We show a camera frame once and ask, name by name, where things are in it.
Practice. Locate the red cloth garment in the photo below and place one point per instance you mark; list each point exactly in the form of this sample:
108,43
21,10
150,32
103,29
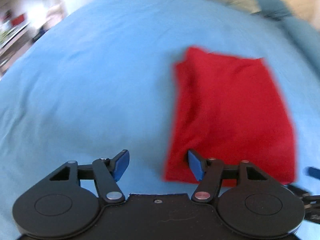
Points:
229,108

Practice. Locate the red storage box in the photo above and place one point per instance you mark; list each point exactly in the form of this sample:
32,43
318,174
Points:
18,20

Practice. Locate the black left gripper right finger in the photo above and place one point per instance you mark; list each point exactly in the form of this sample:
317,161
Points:
197,164

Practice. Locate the blue bed sheet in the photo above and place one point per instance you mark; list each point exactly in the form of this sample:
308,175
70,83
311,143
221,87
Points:
101,81

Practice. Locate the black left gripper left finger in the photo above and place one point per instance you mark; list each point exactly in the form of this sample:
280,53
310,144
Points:
119,164

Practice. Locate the dark blue rolled blanket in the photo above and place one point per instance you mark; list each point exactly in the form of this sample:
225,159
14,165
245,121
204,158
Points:
301,33

